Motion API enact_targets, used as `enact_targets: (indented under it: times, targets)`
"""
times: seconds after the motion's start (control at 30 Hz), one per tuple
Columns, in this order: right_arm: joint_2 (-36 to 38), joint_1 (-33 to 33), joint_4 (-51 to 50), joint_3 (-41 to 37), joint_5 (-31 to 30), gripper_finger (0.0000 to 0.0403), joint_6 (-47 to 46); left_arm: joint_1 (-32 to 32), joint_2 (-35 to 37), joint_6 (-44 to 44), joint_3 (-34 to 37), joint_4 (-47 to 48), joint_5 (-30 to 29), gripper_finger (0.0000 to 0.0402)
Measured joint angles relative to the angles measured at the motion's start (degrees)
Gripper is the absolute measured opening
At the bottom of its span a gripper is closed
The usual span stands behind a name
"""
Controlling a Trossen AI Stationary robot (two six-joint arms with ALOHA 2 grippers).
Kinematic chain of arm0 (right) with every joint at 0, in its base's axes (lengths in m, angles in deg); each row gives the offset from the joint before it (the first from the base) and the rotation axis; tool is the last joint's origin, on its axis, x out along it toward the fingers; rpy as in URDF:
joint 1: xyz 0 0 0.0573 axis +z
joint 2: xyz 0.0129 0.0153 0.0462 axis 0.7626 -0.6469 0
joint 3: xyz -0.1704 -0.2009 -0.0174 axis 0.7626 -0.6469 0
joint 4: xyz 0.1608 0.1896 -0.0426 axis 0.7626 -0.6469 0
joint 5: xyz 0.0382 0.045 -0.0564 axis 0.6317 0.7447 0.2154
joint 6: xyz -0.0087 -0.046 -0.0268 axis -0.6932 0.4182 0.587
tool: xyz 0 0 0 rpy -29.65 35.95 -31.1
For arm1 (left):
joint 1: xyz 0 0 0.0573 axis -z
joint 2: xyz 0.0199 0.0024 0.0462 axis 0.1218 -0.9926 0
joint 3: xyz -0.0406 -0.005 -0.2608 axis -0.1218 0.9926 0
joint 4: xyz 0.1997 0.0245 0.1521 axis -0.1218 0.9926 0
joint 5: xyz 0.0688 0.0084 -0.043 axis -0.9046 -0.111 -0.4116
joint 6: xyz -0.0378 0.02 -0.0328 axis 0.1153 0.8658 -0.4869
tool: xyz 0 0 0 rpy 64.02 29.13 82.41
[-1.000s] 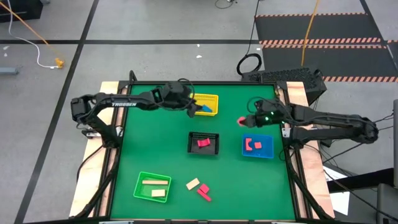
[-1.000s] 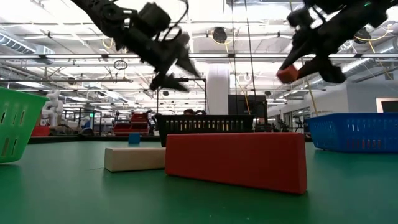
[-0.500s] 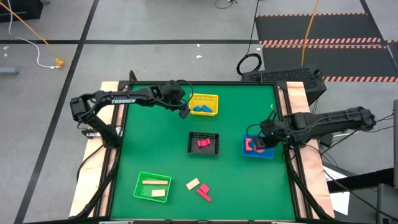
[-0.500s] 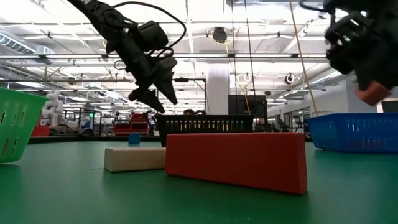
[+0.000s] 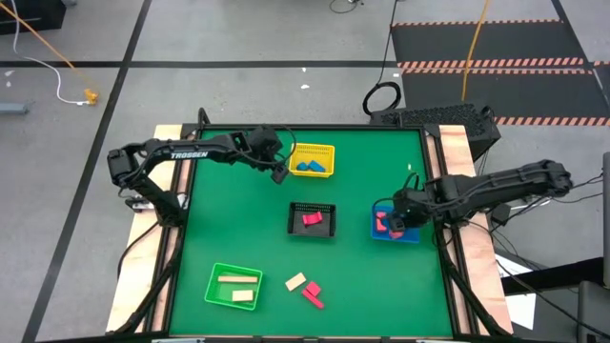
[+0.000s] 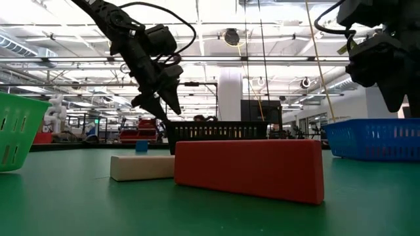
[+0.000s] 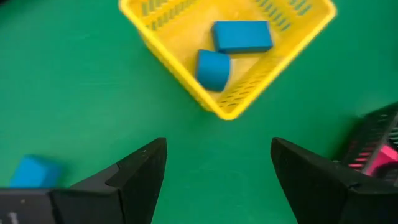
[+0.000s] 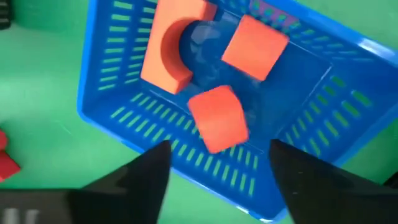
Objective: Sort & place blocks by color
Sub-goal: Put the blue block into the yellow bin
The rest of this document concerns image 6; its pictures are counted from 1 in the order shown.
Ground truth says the yellow hanging cable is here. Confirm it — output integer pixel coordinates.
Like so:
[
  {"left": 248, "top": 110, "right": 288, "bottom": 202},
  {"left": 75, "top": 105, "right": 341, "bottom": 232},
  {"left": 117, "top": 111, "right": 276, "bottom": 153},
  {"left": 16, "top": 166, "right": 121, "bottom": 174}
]
[{"left": 304, "top": 0, "right": 337, "bottom": 123}]

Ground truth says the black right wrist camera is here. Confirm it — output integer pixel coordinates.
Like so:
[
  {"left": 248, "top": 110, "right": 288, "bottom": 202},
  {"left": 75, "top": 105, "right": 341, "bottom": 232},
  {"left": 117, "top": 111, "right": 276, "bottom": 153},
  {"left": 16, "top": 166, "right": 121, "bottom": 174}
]
[{"left": 337, "top": 0, "right": 400, "bottom": 29}]

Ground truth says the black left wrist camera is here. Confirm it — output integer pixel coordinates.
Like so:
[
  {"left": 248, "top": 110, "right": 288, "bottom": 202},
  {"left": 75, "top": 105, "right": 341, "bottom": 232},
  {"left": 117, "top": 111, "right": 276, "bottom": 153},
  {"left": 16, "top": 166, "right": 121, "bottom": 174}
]
[{"left": 144, "top": 23, "right": 178, "bottom": 56}]

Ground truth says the person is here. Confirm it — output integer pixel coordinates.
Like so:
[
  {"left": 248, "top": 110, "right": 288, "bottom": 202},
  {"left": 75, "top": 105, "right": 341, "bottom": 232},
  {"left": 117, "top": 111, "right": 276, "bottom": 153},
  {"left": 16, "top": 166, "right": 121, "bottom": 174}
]
[{"left": 192, "top": 114, "right": 219, "bottom": 123}]

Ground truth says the red bin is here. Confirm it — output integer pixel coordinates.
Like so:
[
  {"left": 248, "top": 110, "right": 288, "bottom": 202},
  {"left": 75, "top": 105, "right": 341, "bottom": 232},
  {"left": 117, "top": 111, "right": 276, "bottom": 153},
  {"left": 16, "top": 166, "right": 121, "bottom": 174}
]
[{"left": 32, "top": 132, "right": 53, "bottom": 144}]

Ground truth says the blue plastic basket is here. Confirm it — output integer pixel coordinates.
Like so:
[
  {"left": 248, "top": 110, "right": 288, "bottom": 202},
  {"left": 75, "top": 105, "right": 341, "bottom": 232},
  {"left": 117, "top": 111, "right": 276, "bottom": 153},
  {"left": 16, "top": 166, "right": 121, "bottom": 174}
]
[{"left": 323, "top": 117, "right": 420, "bottom": 162}]

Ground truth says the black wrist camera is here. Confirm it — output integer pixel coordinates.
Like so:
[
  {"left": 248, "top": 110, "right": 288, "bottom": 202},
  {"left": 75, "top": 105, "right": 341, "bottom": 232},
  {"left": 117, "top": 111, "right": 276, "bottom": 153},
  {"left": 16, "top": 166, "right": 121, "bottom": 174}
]
[
  {"left": 144, "top": 23, "right": 178, "bottom": 56},
  {"left": 337, "top": 0, "right": 400, "bottom": 29}
]

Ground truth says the green plastic basket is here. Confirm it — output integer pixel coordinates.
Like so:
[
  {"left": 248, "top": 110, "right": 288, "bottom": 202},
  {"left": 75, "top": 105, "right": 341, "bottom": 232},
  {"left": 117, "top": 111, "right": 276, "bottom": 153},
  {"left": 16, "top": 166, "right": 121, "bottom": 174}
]
[{"left": 0, "top": 91, "right": 53, "bottom": 173}]

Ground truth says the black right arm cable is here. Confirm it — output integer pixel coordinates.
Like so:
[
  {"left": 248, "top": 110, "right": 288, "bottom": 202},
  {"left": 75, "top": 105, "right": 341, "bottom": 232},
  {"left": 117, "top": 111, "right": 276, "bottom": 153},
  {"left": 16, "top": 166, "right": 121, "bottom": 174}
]
[{"left": 314, "top": 0, "right": 358, "bottom": 37}]

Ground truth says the white robot figure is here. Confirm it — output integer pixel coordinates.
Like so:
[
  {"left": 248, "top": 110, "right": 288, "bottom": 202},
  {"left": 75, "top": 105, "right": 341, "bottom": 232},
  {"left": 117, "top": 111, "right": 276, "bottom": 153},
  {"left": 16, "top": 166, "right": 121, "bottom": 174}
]
[{"left": 42, "top": 94, "right": 68, "bottom": 134}]

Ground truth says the green table mat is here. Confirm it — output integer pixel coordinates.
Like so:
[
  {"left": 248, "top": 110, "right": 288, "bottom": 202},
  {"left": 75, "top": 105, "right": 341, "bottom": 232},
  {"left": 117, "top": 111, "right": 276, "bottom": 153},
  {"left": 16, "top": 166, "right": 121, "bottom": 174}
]
[{"left": 0, "top": 149, "right": 420, "bottom": 236}]

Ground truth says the short wooden block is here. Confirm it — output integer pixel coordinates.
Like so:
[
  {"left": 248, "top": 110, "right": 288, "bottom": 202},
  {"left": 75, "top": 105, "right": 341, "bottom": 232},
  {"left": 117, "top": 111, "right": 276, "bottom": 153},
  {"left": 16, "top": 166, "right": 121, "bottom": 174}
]
[{"left": 110, "top": 154, "right": 176, "bottom": 182}]

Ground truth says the red tool cabinet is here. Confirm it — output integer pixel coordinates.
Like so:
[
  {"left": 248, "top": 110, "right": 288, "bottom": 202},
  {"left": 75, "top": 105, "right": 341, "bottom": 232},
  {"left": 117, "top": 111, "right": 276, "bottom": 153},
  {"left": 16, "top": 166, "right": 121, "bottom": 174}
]
[{"left": 119, "top": 118, "right": 158, "bottom": 144}]

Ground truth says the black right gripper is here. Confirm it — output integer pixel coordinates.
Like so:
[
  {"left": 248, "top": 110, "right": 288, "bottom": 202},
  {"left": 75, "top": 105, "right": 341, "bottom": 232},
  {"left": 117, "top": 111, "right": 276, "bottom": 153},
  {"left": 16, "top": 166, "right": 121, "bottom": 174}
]
[{"left": 346, "top": 32, "right": 420, "bottom": 118}]

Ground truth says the black plastic basket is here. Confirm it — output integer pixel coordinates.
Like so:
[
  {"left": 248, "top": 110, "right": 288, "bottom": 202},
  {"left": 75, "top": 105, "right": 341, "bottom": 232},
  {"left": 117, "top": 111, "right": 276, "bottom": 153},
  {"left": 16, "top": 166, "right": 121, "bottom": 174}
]
[{"left": 163, "top": 120, "right": 270, "bottom": 155}]

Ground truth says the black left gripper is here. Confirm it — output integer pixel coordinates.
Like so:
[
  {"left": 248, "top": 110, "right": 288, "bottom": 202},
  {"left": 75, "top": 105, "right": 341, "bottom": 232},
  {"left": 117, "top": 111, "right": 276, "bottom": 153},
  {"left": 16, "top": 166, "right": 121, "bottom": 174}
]
[{"left": 113, "top": 32, "right": 184, "bottom": 122}]

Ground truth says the black cabinet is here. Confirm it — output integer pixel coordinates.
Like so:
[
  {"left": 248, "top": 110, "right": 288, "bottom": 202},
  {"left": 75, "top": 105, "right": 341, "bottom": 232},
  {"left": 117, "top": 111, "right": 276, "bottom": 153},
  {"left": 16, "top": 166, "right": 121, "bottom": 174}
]
[{"left": 240, "top": 99, "right": 283, "bottom": 124}]

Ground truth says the white column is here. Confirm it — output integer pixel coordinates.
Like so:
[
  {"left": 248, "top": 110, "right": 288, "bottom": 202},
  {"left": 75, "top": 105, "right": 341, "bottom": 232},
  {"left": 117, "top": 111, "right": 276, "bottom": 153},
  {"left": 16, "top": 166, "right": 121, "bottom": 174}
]
[{"left": 218, "top": 67, "right": 243, "bottom": 122}]

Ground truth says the black ceiling cable reel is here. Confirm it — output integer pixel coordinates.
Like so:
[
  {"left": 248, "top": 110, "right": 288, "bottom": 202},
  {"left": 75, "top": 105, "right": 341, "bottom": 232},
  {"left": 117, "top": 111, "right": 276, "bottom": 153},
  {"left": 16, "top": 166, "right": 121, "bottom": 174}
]
[{"left": 224, "top": 28, "right": 241, "bottom": 47}]

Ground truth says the long pink block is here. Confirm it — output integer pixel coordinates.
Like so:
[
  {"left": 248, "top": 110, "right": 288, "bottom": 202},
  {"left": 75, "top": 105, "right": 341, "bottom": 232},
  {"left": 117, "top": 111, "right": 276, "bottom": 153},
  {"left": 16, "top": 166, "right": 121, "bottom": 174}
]
[{"left": 173, "top": 138, "right": 326, "bottom": 206}]

